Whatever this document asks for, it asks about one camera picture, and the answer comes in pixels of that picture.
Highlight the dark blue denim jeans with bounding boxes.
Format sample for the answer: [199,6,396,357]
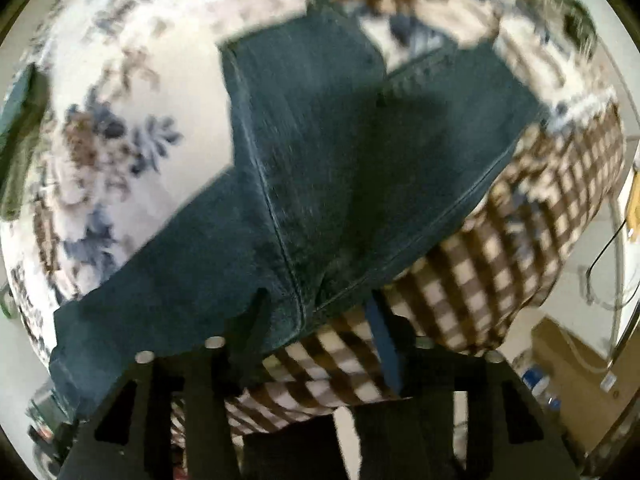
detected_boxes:
[50,6,542,414]

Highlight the cardboard box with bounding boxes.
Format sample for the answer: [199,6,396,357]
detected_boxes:
[530,318,639,454]

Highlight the floral and checked bed blanket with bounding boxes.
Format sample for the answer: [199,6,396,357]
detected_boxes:
[0,0,629,436]

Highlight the dark green folded towel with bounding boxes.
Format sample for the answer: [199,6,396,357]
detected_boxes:
[1,64,50,221]

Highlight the black cable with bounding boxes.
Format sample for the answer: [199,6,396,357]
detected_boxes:
[584,209,634,281]

